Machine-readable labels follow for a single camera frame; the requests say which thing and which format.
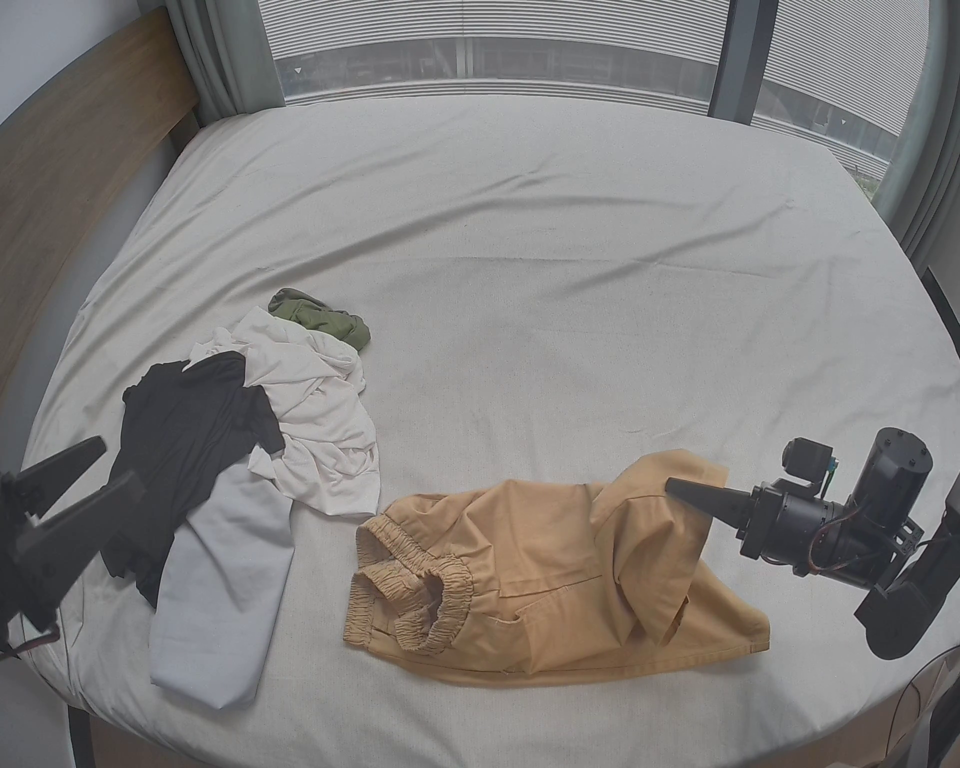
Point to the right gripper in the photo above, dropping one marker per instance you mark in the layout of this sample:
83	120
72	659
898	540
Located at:
795	525

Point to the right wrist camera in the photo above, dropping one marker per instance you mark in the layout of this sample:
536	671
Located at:
806	459

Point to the black T-shirt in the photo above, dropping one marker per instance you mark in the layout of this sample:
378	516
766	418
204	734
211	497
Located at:
187	435

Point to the tan shorts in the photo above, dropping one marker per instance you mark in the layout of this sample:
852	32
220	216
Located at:
540	570

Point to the window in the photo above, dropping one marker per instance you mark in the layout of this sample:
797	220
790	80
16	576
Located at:
525	45

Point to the green garment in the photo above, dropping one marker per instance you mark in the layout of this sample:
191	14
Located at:
330	322

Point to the white garment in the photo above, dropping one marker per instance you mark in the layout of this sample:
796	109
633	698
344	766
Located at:
330	435

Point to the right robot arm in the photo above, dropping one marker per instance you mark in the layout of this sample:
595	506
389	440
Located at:
900	465

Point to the pale grey garment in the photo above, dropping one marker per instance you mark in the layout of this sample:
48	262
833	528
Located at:
217	585

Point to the grey-green curtain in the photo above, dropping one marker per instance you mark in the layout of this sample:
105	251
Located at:
217	52
926	165

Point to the bed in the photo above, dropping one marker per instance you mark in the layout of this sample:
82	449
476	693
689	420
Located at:
570	300

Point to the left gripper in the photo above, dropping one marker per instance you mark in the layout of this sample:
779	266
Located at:
26	592

